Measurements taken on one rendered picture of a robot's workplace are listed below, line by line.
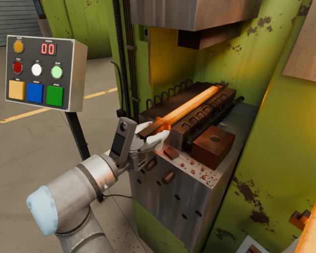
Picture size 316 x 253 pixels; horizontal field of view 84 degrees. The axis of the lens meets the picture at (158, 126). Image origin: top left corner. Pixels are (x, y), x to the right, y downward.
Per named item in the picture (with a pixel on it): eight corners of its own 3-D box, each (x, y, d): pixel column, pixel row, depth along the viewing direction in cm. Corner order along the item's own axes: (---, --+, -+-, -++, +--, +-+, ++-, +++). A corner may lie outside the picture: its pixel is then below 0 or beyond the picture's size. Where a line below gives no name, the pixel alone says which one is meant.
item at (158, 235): (183, 283, 101) (192, 252, 73) (137, 235, 121) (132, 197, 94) (224, 211, 135) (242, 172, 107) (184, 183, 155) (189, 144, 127)
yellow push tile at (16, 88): (21, 100, 74) (22, 82, 73) (8, 97, 76) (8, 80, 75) (26, 100, 76) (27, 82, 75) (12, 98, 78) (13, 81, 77)
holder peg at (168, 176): (167, 186, 54) (167, 181, 53) (160, 181, 56) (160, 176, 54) (175, 178, 57) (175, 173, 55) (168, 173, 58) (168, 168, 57)
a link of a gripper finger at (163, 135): (168, 142, 58) (143, 152, 54) (168, 127, 54) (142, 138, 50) (173, 147, 55) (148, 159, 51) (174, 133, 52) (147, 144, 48)
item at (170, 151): (163, 152, 58) (163, 149, 57) (170, 148, 59) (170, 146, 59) (171, 160, 55) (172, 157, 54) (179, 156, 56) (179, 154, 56)
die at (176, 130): (180, 151, 58) (183, 131, 53) (139, 128, 69) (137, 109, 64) (232, 105, 84) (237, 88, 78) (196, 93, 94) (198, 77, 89)
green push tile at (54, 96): (60, 107, 70) (62, 87, 69) (45, 104, 72) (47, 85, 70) (64, 107, 72) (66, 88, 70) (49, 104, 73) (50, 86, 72)
